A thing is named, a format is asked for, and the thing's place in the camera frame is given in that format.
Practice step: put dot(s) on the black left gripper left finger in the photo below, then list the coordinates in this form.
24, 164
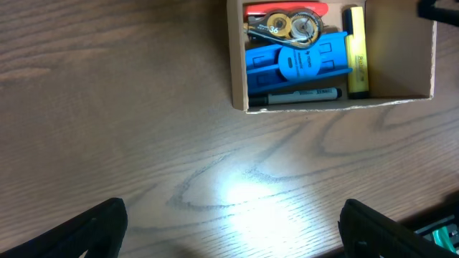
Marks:
97, 232

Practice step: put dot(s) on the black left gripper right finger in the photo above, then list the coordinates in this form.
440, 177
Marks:
367, 233

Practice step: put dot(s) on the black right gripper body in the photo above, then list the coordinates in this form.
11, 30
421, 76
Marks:
427, 9

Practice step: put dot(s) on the brown cardboard box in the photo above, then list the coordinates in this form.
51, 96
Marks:
400, 50

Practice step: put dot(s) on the yellow highlighter pen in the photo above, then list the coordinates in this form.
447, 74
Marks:
358, 79

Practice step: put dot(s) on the black whiteboard marker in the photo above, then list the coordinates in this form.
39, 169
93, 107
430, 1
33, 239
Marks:
296, 97

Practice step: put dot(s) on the blue plastic staple remover block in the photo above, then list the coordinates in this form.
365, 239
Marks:
275, 66

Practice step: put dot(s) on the orange stapler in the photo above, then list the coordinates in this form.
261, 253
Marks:
293, 8

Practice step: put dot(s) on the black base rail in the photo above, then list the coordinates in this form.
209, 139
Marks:
438, 224

